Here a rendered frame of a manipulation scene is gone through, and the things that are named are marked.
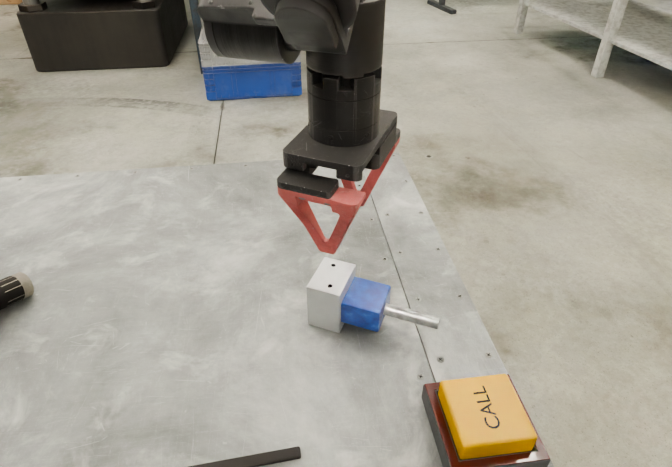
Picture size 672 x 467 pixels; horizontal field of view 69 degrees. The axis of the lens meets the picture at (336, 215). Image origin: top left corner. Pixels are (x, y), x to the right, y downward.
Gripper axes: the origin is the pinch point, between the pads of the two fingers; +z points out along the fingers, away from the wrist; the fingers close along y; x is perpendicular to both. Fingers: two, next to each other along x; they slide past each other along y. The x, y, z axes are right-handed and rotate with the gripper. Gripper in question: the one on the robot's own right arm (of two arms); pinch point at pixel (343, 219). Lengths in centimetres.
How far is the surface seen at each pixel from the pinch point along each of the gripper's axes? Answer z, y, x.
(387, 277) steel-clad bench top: 12.7, -7.1, 2.9
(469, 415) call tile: 8.7, 9.7, 14.5
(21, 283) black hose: 10.1, 11.0, -33.2
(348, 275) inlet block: 7.2, -0.3, 0.5
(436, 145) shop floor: 96, -198, -22
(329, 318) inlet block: 10.7, 2.8, -0.3
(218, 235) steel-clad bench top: 12.7, -6.7, -20.0
